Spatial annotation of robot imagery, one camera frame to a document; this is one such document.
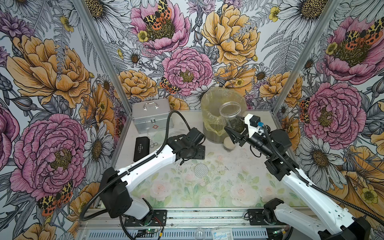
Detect silver first aid case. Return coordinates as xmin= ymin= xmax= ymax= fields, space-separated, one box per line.
xmin=132 ymin=99 xmax=171 ymax=134

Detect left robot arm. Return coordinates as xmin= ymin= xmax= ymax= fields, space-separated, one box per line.
xmin=100 ymin=128 xmax=206 ymax=221

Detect closed beige lid jar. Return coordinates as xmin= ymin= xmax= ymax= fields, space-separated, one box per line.
xmin=223 ymin=137 xmax=236 ymax=152

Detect yellow bin liner bag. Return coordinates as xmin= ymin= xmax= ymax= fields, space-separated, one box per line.
xmin=201 ymin=87 xmax=247 ymax=136

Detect surgical label box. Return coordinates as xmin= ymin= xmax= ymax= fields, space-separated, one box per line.
xmin=211 ymin=228 xmax=234 ymax=240

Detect aluminium front rail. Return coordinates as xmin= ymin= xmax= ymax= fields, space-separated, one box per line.
xmin=80 ymin=206 xmax=334 ymax=230

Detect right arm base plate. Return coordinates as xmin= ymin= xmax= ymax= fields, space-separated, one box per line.
xmin=243 ymin=209 xmax=285 ymax=226

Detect black rectangular case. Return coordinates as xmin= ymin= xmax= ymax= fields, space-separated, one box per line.
xmin=133 ymin=137 xmax=150 ymax=163

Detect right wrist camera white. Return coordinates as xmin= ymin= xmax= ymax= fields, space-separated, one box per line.
xmin=245 ymin=114 xmax=265 ymax=137

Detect peeled foil seal disc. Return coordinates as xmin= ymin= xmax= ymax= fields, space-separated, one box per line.
xmin=194 ymin=164 xmax=209 ymax=179

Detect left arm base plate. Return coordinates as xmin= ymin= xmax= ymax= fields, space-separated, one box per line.
xmin=124 ymin=210 xmax=168 ymax=227

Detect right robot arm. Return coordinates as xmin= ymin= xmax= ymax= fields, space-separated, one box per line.
xmin=225 ymin=126 xmax=371 ymax=240

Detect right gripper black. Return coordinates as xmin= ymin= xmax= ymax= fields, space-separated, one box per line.
xmin=224 ymin=116 xmax=275 ymax=158

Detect small metal scissors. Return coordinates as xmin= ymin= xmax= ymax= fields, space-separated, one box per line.
xmin=149 ymin=137 xmax=159 ymax=148

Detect foil tea jar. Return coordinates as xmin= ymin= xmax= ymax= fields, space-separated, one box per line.
xmin=219 ymin=102 xmax=245 ymax=133

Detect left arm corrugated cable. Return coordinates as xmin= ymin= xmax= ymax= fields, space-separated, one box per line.
xmin=79 ymin=110 xmax=193 ymax=222

